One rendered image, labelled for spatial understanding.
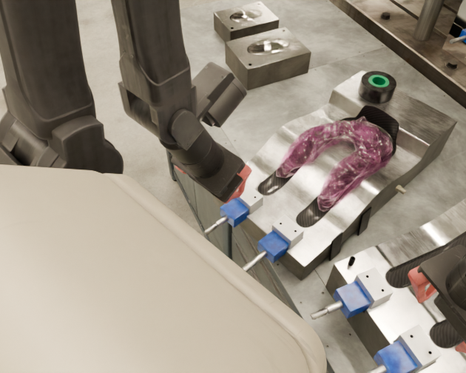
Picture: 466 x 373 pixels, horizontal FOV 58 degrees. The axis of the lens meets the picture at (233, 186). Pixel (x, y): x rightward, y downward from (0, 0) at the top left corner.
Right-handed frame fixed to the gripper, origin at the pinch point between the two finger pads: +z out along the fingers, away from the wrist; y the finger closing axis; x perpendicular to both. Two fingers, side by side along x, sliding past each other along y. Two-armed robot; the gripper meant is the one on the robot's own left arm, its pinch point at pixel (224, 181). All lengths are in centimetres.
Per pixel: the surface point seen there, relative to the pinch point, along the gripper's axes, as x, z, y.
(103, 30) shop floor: -51, 136, 213
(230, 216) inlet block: 3.7, 12.0, 0.4
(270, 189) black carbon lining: -6.1, 18.8, -0.3
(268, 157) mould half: -12.0, 19.8, 5.2
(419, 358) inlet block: 3.9, 6.2, -38.8
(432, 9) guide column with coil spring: -86, 53, 6
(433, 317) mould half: -2.8, 12.7, -37.9
